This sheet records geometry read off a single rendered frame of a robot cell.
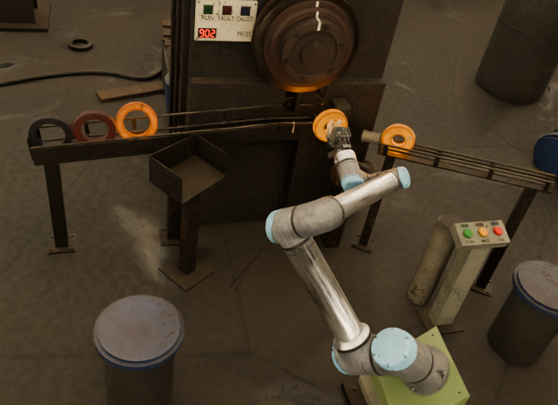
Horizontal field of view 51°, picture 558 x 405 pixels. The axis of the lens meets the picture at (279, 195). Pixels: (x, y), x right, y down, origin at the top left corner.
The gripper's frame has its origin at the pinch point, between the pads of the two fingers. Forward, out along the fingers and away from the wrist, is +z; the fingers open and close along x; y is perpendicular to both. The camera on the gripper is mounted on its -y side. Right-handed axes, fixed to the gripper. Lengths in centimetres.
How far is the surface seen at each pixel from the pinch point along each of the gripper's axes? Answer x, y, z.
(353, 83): -20.4, -5.5, 28.9
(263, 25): 31, 28, 28
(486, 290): -94, -69, -58
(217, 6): 48, 26, 42
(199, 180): 58, -22, -14
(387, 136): -33.7, -14.2, 2.7
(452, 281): -53, -36, -65
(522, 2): -212, -53, 162
